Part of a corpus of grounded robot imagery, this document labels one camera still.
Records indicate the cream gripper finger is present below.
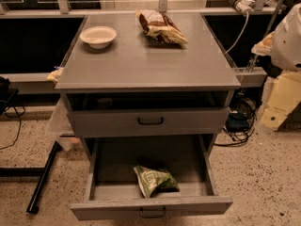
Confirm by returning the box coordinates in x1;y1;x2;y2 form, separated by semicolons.
251;32;274;57

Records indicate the green jalapeno chip bag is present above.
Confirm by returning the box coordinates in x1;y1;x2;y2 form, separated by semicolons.
134;165;180;198

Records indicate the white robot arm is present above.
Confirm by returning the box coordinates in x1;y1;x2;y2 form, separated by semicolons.
251;4;301;72

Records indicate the yellow robot base panel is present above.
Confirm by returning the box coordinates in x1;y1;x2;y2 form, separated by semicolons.
260;72;301;130

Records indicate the brown white chip bag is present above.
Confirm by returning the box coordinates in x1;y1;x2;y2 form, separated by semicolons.
135;9;187;44

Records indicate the grey drawer cabinet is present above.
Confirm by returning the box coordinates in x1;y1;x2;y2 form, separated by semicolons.
55;12;242;143

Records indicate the closed grey upper drawer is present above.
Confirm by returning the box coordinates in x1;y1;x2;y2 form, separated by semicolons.
68;107;230;137

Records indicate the open grey middle drawer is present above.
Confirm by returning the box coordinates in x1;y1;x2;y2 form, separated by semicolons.
71;136;232;220

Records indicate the clear plastic bag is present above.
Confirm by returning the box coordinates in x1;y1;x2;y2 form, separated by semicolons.
47;99;74;151

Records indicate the white power strip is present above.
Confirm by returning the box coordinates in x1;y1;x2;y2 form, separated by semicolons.
228;0;254;15

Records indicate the dark blue power box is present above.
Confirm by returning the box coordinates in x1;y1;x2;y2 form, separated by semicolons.
226;113;249;132

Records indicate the white paper bowl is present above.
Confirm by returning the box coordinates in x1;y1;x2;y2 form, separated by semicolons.
80;26;117;49

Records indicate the black floor stand bar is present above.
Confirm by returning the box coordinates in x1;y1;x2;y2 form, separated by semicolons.
26;141;61;215

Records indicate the grey metal frame rail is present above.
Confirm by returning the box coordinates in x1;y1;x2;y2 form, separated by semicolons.
233;67;267;88

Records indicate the white power cable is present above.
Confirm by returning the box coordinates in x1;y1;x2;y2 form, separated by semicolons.
223;10;250;57

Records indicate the black cable bundle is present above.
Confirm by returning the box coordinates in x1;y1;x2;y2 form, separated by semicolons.
214;97;258;148

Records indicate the yellow tag on rail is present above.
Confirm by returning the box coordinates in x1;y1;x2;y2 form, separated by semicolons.
47;68;64;83

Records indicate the black floor cable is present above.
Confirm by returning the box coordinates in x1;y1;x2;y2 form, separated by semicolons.
0;105;26;151

